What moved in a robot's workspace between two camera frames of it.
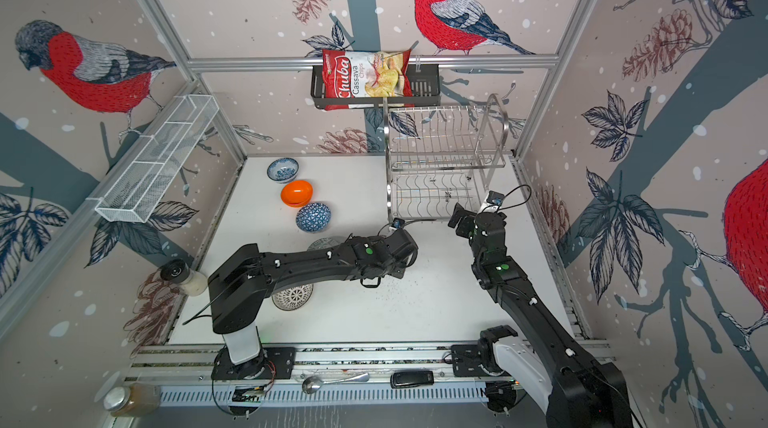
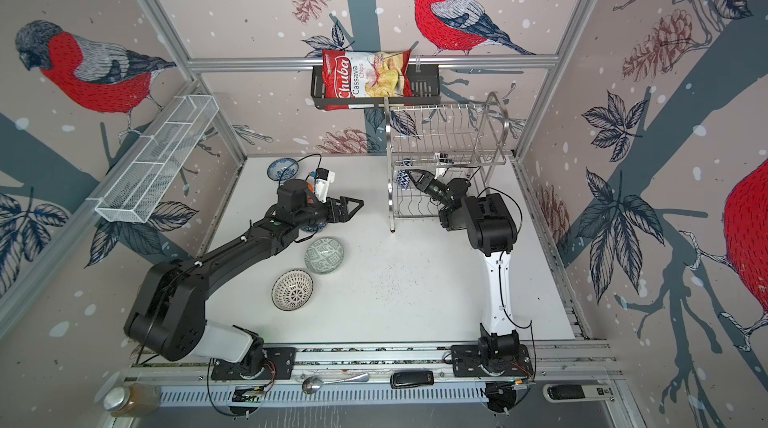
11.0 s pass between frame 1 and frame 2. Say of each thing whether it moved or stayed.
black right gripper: moved
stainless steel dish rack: stayed
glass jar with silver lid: stayed
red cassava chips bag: stayed
